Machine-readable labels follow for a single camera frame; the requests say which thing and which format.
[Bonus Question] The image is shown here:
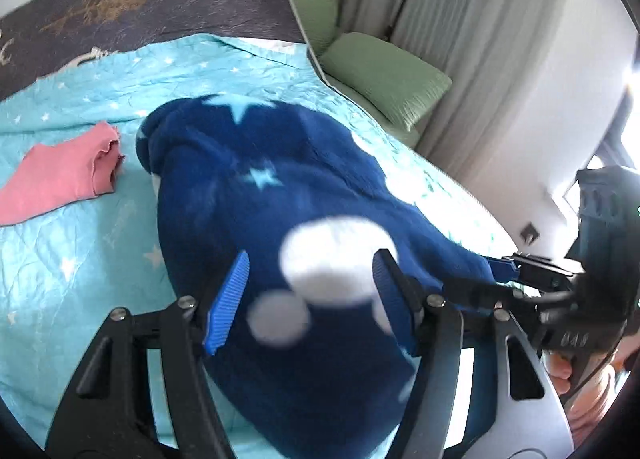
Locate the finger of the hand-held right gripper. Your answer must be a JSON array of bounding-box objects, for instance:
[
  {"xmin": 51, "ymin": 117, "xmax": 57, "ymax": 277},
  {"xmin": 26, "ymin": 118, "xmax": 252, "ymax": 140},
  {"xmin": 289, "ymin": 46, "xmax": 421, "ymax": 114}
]
[
  {"xmin": 440, "ymin": 276, "xmax": 576, "ymax": 314},
  {"xmin": 482, "ymin": 251, "xmax": 583, "ymax": 290}
]

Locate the navy star-print fleece garment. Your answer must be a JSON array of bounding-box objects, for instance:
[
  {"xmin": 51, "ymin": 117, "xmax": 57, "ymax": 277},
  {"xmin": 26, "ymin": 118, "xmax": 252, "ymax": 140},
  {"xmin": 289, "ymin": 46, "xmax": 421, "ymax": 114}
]
[{"xmin": 135, "ymin": 94, "xmax": 506, "ymax": 459}]

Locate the teal star-print bedsheet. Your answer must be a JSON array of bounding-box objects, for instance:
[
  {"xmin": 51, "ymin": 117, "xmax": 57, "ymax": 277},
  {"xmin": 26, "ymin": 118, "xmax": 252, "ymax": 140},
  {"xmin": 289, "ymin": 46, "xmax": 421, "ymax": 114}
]
[{"xmin": 0, "ymin": 34, "xmax": 516, "ymax": 459}]

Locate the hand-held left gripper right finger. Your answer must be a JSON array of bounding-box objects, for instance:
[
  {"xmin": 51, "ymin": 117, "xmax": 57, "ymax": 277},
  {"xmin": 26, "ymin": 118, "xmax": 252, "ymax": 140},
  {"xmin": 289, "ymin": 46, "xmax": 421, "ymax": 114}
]
[{"xmin": 372, "ymin": 248, "xmax": 573, "ymax": 459}]

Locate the black cable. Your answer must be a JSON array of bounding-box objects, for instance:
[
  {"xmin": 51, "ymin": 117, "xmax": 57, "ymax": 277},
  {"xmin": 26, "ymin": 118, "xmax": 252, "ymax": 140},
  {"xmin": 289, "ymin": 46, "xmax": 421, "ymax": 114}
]
[{"xmin": 570, "ymin": 329, "xmax": 626, "ymax": 395}]

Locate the large green cushion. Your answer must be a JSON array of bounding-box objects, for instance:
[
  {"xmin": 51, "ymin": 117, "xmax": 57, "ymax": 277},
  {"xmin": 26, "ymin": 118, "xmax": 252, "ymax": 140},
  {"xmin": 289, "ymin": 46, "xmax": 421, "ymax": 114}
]
[{"xmin": 317, "ymin": 31, "xmax": 453, "ymax": 132}]

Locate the grey curtain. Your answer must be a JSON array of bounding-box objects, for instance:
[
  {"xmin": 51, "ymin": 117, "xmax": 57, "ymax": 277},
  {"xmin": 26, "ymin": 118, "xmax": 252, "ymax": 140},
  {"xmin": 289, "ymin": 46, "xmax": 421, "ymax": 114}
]
[{"xmin": 332, "ymin": 0, "xmax": 626, "ymax": 190}]

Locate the small green cushion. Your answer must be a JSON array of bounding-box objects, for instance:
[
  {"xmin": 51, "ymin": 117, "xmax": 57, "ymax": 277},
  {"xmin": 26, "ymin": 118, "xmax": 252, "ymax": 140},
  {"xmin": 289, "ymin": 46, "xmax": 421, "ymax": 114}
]
[{"xmin": 285, "ymin": 0, "xmax": 341, "ymax": 57}]

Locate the pink small garment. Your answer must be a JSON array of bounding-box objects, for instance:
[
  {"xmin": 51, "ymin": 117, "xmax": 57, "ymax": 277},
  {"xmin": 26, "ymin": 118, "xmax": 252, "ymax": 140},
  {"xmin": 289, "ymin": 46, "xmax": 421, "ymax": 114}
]
[{"xmin": 0, "ymin": 121, "xmax": 126, "ymax": 227}]

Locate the dark deer-print blanket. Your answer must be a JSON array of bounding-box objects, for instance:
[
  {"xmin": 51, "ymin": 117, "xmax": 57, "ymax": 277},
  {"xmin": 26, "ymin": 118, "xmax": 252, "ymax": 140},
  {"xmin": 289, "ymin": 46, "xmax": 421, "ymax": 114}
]
[{"xmin": 0, "ymin": 0, "xmax": 306, "ymax": 102}]

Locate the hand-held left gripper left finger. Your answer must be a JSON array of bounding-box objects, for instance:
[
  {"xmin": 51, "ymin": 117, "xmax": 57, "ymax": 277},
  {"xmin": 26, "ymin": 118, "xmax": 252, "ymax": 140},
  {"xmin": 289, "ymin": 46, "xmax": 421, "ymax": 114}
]
[{"xmin": 45, "ymin": 250, "xmax": 251, "ymax": 459}]

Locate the person's right hand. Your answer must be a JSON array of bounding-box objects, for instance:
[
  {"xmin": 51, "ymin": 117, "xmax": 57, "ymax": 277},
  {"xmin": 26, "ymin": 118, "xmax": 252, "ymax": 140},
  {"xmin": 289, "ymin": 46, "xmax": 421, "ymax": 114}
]
[{"xmin": 547, "ymin": 354, "xmax": 628, "ymax": 435}]

